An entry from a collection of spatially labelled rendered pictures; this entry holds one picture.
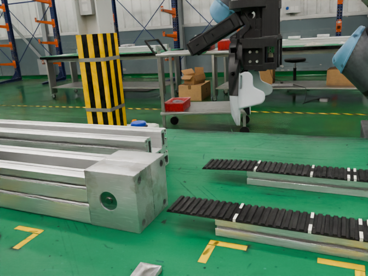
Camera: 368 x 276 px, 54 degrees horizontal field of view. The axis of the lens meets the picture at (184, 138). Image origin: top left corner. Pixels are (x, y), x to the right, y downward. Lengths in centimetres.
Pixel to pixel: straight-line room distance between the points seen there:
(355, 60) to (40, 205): 81
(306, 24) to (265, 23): 755
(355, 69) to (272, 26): 45
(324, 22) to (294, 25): 58
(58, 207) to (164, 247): 21
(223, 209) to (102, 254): 18
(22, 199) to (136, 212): 23
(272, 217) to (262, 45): 28
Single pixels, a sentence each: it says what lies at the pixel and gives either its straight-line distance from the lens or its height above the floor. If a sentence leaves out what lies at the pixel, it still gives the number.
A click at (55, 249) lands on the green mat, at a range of 58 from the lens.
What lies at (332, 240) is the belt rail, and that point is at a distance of 52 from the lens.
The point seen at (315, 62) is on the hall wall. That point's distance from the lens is 822.
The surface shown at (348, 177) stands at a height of 81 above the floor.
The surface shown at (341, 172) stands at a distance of 70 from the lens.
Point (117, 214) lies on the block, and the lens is 58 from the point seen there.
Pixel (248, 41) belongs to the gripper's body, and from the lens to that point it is 63.
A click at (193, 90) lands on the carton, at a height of 17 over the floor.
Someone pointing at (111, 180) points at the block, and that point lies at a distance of 55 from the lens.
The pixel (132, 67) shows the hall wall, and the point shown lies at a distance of 952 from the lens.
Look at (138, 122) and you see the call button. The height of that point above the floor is 85.
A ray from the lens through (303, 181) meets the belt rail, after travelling 70.
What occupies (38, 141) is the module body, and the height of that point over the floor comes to 84.
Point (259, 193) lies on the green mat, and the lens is 68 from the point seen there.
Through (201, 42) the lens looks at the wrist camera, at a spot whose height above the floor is 105.
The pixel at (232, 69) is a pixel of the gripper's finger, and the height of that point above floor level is 100.
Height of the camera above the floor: 107
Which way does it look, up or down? 16 degrees down
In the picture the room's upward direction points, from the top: 4 degrees counter-clockwise
